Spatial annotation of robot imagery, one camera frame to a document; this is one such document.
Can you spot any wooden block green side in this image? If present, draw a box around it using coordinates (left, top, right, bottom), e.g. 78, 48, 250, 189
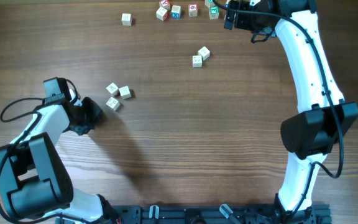
106, 82, 119, 96

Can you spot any plain wooden block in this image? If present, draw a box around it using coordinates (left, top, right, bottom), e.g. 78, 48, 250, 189
121, 13, 132, 26
119, 86, 132, 100

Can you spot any green F letter block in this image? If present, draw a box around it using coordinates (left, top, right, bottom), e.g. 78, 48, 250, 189
209, 6, 219, 19

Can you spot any green A letter block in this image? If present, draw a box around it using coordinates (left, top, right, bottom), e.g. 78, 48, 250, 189
205, 0, 215, 8

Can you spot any red number nine block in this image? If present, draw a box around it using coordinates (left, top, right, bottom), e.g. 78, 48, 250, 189
188, 4, 198, 17

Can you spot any blue X letter block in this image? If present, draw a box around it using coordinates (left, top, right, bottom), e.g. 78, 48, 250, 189
171, 5, 181, 19

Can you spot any red letter block top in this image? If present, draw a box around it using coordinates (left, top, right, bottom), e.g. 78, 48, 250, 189
158, 0, 170, 11

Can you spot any wooden block red side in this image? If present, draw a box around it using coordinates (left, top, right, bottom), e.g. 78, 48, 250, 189
156, 7, 168, 21

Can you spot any right camera cable black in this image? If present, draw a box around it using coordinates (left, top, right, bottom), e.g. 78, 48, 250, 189
211, 0, 345, 218

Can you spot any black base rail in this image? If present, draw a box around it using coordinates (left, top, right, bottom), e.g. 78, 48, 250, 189
104, 203, 333, 224

